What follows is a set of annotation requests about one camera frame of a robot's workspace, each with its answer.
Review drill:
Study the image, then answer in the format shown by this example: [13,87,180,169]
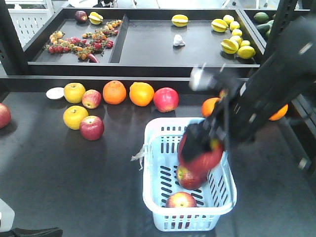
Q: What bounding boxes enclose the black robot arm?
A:
[178,14,316,162]

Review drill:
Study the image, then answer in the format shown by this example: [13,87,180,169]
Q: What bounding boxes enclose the white garlic bulb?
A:
[173,34,186,47]

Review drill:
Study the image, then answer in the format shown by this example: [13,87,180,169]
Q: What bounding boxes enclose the orange fruit right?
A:
[269,104,288,121]

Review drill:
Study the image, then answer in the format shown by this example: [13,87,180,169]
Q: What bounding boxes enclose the light blue plastic basket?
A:
[132,118,237,232]

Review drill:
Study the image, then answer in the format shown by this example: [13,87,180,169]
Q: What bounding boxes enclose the red apple front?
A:
[165,192,197,208]

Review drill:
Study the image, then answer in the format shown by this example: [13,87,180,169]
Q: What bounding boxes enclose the yellow apple back left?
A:
[64,82,86,104]

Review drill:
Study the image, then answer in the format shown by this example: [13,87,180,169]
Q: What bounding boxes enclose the dark red small apple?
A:
[79,116,105,141]

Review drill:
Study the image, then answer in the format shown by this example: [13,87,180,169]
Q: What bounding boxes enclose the orange fruit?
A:
[129,82,155,107]
[103,80,126,105]
[269,104,288,121]
[201,97,220,118]

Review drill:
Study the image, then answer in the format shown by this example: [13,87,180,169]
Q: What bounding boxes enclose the starfruit top left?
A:
[88,12,103,25]

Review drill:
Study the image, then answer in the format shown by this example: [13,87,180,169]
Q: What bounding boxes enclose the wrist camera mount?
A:
[189,63,243,97]

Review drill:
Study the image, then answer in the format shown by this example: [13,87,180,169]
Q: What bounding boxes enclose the pile of cherry tomatoes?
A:
[43,19,123,63]

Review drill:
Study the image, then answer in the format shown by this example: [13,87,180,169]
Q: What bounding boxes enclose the red apple back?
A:
[178,139,224,174]

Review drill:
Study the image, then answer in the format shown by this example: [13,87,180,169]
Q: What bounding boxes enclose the large pink red apple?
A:
[154,87,179,113]

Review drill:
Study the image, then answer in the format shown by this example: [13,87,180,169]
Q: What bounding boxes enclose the yellow fruit front left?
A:
[63,105,88,130]

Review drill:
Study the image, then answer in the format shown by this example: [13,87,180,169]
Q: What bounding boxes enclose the yellow starfruit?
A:
[171,14,189,27]

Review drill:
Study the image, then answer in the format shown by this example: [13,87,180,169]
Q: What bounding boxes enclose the orange fruit far left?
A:
[103,80,126,105]

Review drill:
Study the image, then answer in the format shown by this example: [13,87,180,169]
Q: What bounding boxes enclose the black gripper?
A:
[181,81,269,163]

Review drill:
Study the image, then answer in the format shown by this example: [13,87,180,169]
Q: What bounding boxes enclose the small pink apple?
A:
[81,89,102,109]

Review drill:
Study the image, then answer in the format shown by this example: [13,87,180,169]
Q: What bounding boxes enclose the pile of green avocados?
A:
[253,12,275,40]

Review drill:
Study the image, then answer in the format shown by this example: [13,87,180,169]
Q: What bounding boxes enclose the white round dish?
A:
[46,87,64,100]

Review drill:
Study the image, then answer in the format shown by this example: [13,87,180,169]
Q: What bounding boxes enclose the pile of yellow lemons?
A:
[211,15,256,59]

